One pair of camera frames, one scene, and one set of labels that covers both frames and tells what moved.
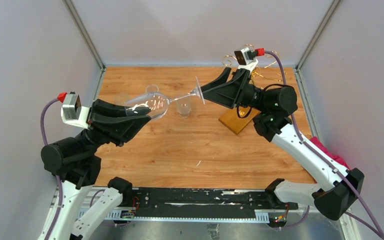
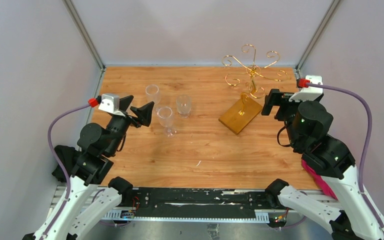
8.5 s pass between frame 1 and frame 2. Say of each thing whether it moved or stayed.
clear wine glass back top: moved
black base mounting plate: stayed
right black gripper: moved
